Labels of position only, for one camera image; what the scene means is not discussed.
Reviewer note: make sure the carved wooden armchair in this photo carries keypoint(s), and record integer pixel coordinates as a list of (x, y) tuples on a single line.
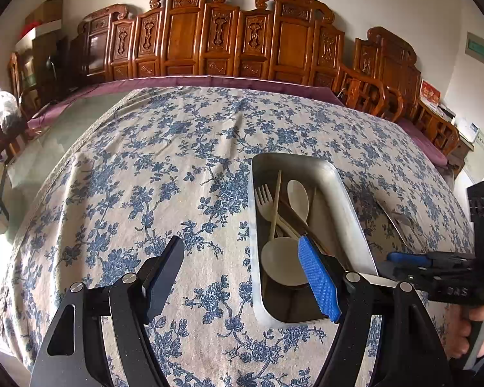
[(387, 68)]

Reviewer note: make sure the carved wooden bench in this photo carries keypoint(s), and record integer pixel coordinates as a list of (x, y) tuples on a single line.
[(193, 40)]

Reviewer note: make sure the white plastic fork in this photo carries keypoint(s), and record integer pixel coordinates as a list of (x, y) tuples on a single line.
[(264, 201)]

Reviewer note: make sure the cardboard boxes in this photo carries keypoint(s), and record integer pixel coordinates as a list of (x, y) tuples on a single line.
[(44, 14)]

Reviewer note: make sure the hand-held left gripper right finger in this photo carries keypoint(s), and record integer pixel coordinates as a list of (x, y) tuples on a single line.
[(318, 278)]

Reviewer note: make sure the clear plastic bag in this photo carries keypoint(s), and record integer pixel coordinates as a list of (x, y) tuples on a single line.
[(6, 107)]

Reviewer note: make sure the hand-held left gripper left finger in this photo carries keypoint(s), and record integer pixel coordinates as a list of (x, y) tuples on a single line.
[(165, 278)]

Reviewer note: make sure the person's right hand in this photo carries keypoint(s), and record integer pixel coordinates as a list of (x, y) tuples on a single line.
[(459, 338)]

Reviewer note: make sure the blue floral tablecloth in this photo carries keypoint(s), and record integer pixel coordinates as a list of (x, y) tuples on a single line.
[(145, 169)]

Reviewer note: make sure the white and blue box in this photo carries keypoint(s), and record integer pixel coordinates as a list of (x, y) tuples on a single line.
[(468, 129)]

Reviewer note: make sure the red desk calendar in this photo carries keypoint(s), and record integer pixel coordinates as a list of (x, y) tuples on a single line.
[(430, 93)]

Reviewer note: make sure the small purple seat cushion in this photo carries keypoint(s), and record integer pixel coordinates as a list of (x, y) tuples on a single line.
[(421, 141)]

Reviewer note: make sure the long purple seat cushion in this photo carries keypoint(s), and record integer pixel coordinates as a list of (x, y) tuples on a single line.
[(105, 88)]

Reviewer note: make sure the metal tray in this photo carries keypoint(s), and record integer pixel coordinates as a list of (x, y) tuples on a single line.
[(347, 217)]

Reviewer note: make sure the white round plastic spoon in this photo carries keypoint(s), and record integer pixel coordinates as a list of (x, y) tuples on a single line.
[(282, 260)]

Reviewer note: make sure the wooden side table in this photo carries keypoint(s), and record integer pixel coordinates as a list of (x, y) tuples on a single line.
[(462, 153)]

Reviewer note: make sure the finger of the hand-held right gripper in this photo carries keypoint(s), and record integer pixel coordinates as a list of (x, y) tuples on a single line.
[(407, 258), (407, 276)]

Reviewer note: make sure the white oval plastic spoon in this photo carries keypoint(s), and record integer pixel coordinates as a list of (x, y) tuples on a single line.
[(298, 197)]

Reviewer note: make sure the dark cabinet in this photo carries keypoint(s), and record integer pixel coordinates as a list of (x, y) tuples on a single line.
[(50, 62)]

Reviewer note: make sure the green wall panel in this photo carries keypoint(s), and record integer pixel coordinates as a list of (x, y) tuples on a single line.
[(483, 52)]

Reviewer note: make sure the brown wooden chopstick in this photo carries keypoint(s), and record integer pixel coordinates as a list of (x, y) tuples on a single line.
[(302, 225)]

